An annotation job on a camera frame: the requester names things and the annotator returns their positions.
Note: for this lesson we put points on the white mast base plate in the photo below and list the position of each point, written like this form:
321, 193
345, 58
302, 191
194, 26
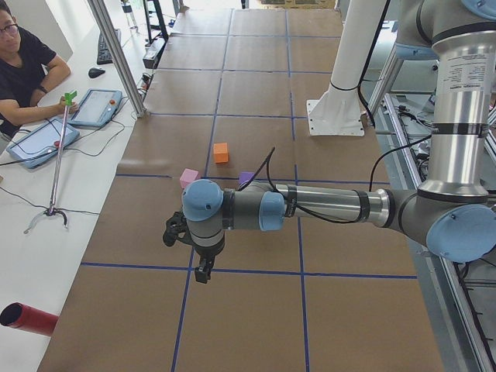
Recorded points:
336, 113

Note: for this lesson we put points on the blue teach pendant far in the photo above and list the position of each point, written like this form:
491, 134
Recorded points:
96, 108

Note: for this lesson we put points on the aluminium frame rail right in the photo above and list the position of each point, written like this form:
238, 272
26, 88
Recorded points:
452, 215

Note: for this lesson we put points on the black keyboard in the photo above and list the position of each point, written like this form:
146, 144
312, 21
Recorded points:
103, 52

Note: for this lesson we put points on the orange foam cube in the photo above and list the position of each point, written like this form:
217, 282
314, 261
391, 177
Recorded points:
221, 153

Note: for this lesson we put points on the blue teach pendant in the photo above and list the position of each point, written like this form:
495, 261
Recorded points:
39, 146
96, 108

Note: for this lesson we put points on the aluminium frame post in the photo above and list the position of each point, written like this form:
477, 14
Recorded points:
106, 27

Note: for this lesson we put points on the black computer mouse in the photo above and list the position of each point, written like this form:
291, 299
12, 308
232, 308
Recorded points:
95, 72

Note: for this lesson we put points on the pink foam cube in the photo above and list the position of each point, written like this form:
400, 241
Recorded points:
188, 176

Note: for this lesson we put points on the reacher grabber tool green handle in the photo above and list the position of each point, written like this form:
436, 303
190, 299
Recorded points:
52, 210

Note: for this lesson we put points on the red cardboard tube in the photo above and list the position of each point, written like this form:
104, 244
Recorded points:
29, 319

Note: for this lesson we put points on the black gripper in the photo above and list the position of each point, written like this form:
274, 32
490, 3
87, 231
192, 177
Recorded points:
207, 255

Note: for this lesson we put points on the seated person black shirt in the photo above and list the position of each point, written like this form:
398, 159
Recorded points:
29, 71

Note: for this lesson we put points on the purple foam cube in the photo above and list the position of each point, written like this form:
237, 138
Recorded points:
245, 177

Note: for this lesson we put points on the blue teach pendant near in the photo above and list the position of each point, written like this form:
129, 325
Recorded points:
39, 146

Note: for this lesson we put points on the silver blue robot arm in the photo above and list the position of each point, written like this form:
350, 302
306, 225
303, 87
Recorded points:
461, 36

